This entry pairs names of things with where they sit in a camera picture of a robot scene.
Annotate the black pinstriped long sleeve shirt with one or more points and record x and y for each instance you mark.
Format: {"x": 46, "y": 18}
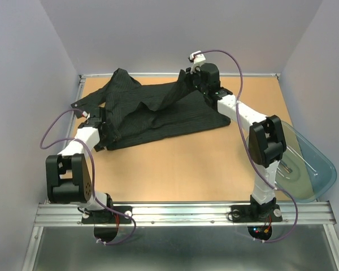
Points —
{"x": 139, "y": 114}

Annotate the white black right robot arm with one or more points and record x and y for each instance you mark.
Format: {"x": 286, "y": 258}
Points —
{"x": 226, "y": 103}

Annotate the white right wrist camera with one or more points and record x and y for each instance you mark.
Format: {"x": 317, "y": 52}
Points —
{"x": 197, "y": 59}

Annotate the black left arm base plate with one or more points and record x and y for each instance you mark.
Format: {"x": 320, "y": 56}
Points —
{"x": 103, "y": 216}

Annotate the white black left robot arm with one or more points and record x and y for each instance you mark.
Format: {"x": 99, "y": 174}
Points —
{"x": 67, "y": 173}

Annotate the aluminium table frame rail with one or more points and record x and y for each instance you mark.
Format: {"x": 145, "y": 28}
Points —
{"x": 181, "y": 190}

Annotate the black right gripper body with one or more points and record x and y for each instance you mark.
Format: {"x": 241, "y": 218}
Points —
{"x": 194, "y": 81}

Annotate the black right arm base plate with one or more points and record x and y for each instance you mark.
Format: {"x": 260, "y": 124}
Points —
{"x": 251, "y": 213}

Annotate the translucent blue plastic bin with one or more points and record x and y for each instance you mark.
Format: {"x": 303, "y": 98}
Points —
{"x": 284, "y": 159}

